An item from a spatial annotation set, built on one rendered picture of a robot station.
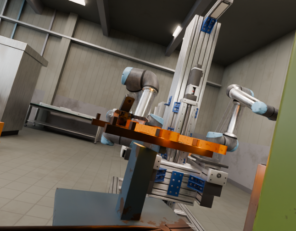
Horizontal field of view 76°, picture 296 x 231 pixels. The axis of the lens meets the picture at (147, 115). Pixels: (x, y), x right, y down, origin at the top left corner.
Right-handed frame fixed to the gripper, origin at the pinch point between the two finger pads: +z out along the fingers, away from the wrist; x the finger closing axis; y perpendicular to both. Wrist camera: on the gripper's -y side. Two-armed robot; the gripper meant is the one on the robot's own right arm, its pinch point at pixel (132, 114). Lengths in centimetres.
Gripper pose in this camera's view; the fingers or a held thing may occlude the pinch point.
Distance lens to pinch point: 76.7
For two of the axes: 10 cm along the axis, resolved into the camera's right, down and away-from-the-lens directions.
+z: 3.9, 0.4, -9.2
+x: -8.8, -2.7, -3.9
